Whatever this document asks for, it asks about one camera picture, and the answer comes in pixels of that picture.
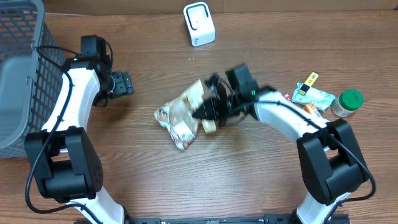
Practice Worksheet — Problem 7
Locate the red snack stick packet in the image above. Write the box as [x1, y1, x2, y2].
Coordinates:
[284, 94, 292, 101]

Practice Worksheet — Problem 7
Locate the instant noodle cup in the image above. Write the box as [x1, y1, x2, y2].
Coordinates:
[331, 89, 364, 117]

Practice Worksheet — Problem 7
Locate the orange tissue pack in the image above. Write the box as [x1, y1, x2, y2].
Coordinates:
[303, 103, 322, 118]

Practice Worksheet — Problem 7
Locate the teal tissue pack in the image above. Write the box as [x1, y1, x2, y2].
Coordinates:
[291, 83, 336, 112]

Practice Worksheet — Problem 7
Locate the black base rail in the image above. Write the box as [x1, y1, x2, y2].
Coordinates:
[124, 213, 351, 224]

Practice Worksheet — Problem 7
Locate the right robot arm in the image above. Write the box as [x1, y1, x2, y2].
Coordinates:
[192, 64, 376, 223]

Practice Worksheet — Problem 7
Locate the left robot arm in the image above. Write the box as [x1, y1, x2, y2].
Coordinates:
[24, 35, 134, 223]

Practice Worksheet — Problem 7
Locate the grey plastic mesh basket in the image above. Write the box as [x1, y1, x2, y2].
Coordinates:
[1, 0, 65, 158]

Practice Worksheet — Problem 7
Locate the brown snack pouch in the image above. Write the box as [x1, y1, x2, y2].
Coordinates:
[154, 80, 216, 151]

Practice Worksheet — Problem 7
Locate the white barcode scanner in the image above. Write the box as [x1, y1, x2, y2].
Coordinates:
[183, 1, 216, 47]

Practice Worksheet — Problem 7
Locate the yellow highlighter marker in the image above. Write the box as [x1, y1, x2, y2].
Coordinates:
[298, 72, 319, 95]

